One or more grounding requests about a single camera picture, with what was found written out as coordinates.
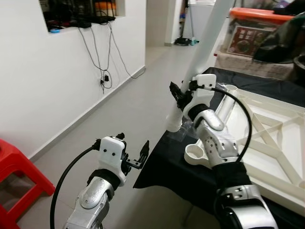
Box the black bag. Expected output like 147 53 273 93
253 12 305 65

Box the red plastic stool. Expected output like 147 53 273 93
0 138 55 229

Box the black looped wall cable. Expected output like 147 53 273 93
79 24 112 94

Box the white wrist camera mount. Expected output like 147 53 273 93
99 136 128 187
183 74 224 122

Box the speckled stone ledge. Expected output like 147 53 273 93
214 50 305 82

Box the black bowl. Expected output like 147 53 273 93
293 55 305 86

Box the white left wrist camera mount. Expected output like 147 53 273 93
99 136 128 187

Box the white plastic children table top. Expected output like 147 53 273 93
183 83 305 218

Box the clear crossed tape patch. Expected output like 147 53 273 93
167 122 197 144

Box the black long wall cable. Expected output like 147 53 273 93
106 21 146 79

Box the white appliance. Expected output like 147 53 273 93
188 0 217 43

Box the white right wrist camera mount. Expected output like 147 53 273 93
183 74 224 122

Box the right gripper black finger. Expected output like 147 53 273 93
169 82 184 103

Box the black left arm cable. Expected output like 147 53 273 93
50 143 103 229

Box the orange lid storage box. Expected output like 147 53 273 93
224 7 296 60

